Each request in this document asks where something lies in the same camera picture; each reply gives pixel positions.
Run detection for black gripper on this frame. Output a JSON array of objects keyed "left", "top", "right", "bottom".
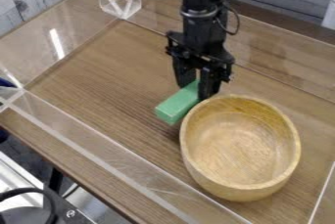
[{"left": 166, "top": 11, "right": 235, "bottom": 101}]

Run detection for green rectangular block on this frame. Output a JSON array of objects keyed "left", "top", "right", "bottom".
[{"left": 154, "top": 80, "right": 198, "bottom": 125}]

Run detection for brown wooden bowl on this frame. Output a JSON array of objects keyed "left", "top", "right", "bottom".
[{"left": 179, "top": 95, "right": 302, "bottom": 202}]

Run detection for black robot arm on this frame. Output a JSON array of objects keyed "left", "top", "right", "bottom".
[{"left": 166, "top": 0, "right": 235, "bottom": 101}]

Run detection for blue object at edge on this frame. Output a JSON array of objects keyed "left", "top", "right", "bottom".
[{"left": 0, "top": 77, "right": 17, "bottom": 88}]

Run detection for black table leg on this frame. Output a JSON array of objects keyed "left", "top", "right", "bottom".
[{"left": 48, "top": 168, "right": 64, "bottom": 194}]

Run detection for clear acrylic enclosure wall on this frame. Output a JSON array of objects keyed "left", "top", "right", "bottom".
[{"left": 0, "top": 0, "right": 335, "bottom": 224}]

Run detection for black metal bracket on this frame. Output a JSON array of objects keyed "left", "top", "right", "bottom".
[{"left": 41, "top": 191, "right": 96, "bottom": 224}]

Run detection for black cable loop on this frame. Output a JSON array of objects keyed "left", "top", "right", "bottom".
[{"left": 0, "top": 187, "right": 57, "bottom": 224}]

